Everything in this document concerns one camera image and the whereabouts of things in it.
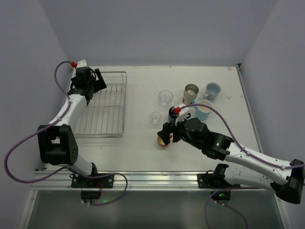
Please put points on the dark blue mug front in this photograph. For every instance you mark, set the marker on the dark blue mug front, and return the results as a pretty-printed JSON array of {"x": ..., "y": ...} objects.
[{"x": 173, "y": 113}]

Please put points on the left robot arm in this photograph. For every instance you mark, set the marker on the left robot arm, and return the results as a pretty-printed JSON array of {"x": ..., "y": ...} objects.
[{"x": 57, "y": 143}]

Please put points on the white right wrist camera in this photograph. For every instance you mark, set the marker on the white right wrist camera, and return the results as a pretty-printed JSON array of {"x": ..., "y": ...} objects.
[{"x": 181, "y": 113}]

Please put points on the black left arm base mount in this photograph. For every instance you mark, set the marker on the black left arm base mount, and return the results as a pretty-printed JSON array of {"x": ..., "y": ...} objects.
[{"x": 81, "y": 182}]

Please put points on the clear glass cup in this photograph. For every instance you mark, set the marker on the clear glass cup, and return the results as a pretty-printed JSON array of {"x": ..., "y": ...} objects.
[{"x": 155, "y": 118}]

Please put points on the aluminium frame rail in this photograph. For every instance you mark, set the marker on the aluminium frame rail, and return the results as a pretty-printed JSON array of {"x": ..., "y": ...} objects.
[{"x": 167, "y": 181}]

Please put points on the grey ceramic mug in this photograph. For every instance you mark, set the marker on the grey ceramic mug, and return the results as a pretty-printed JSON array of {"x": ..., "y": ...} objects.
[{"x": 212, "y": 91}]

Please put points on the clear plastic cup front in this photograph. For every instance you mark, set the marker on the clear plastic cup front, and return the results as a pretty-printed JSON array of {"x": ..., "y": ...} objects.
[{"x": 165, "y": 97}]

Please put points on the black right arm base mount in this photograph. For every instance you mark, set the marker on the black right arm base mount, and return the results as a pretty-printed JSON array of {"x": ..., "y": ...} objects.
[{"x": 214, "y": 179}]

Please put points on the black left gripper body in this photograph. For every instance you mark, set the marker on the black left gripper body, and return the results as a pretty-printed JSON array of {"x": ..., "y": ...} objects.
[{"x": 94, "y": 82}]

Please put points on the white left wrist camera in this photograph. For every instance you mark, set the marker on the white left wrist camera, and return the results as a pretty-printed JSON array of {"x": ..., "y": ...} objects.
[{"x": 82, "y": 63}]

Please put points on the black right controller box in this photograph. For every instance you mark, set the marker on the black right controller box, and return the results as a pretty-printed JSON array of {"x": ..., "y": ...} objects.
[{"x": 222, "y": 197}]

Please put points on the black left controller box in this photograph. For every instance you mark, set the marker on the black left controller box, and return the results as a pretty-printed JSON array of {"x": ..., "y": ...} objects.
[{"x": 90, "y": 195}]

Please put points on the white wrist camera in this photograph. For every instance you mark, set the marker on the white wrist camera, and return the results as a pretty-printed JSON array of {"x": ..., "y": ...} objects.
[
  {"x": 181, "y": 113},
  {"x": 82, "y": 63}
]

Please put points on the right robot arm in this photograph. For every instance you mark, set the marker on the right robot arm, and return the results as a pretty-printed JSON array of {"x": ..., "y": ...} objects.
[{"x": 284, "y": 178}]

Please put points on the light blue cup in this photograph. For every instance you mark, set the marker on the light blue cup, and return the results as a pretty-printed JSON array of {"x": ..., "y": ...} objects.
[{"x": 202, "y": 112}]

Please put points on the orange ceramic cup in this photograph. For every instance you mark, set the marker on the orange ceramic cup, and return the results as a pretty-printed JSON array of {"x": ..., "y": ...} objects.
[{"x": 160, "y": 140}]

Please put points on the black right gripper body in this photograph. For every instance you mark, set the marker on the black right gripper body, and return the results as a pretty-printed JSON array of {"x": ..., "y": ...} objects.
[{"x": 169, "y": 130}]

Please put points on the metal wire dish rack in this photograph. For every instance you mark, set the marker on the metal wire dish rack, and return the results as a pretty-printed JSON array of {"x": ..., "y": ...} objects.
[{"x": 104, "y": 115}]

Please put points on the black controller box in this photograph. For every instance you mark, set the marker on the black controller box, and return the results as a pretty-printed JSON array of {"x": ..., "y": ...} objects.
[
  {"x": 222, "y": 197},
  {"x": 90, "y": 195}
]

